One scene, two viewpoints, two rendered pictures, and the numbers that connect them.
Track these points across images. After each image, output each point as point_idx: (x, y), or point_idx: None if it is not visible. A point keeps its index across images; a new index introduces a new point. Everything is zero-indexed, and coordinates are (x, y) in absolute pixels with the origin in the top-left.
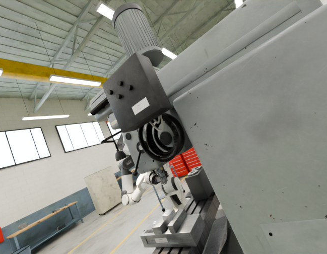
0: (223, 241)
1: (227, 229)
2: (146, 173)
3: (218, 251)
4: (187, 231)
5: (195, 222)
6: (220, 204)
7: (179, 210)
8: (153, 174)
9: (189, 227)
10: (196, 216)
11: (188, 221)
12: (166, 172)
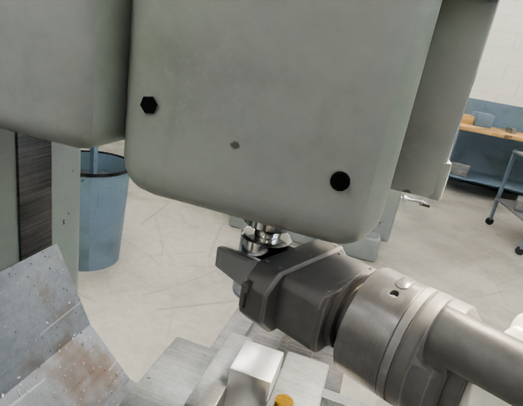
0: (93, 350)
1: (68, 329)
2: (467, 304)
3: (116, 395)
4: (184, 340)
5: (152, 365)
6: (79, 205)
7: (213, 403)
8: (353, 273)
9: (176, 353)
10: (141, 389)
11: (179, 382)
12: (243, 289)
